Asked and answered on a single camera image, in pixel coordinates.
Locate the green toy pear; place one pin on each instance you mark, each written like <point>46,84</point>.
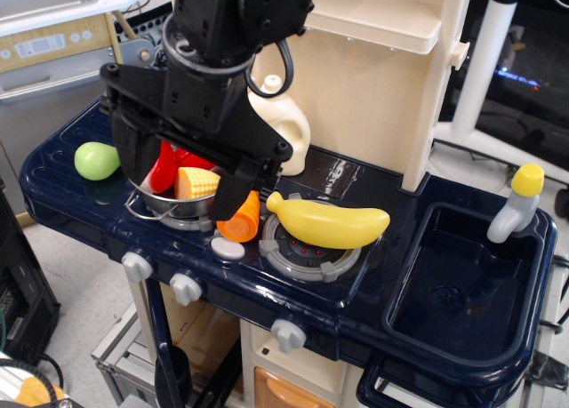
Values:
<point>96,161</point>

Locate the grey toy dishwasher unit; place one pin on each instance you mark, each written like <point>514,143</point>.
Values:
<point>51,54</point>

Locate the navy hanging toy ladle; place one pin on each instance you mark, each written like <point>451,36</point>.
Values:
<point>172,377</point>

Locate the steel toy pot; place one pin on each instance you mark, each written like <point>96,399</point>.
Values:
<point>148,206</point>

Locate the aluminium frame cart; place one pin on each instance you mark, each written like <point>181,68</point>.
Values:
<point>124,362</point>

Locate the cream toy detergent bottle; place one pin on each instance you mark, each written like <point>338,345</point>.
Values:
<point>286,118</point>

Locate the cream toy oven front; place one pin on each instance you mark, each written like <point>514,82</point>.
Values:
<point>299,379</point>

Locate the yellow toy banana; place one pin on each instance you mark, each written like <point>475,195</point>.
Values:
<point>328,226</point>

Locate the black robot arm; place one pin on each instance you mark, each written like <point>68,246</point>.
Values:
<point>219,29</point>

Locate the grey right stove burner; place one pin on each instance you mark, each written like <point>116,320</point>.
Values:
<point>302,261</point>

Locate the grey right stove knob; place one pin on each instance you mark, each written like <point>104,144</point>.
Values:
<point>289,336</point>

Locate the navy toy kitchen counter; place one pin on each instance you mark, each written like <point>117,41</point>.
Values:
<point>343,320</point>

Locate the grey round stove button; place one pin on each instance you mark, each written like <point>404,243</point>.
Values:
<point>227,249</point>

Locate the red toy chili pepper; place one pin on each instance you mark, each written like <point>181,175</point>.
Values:
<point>185,158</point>

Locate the cream toy kitchen hutch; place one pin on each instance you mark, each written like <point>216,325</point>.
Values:
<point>370,77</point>

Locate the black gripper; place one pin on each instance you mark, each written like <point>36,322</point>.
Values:
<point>202,107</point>

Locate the orange toy carrot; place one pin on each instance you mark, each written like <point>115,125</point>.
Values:
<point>243,226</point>

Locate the grey yellow toy faucet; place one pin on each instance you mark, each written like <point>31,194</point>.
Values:
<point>517,213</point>

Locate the navy toy sink basin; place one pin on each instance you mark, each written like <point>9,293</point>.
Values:
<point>462,298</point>

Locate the grey left stove knob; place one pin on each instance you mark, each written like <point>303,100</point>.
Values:
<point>136,267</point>

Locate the black computer case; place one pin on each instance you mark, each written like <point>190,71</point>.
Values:
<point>29,309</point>

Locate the grey stove knob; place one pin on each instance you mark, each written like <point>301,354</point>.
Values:
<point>289,336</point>
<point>185,289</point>
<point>136,267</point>

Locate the red white toy apple half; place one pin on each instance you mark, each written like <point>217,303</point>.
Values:
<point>163,173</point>

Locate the grey middle stove knob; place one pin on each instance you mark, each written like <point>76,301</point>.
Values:
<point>185,289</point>

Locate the yellow toy corn piece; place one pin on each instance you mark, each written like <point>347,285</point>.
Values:
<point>193,183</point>

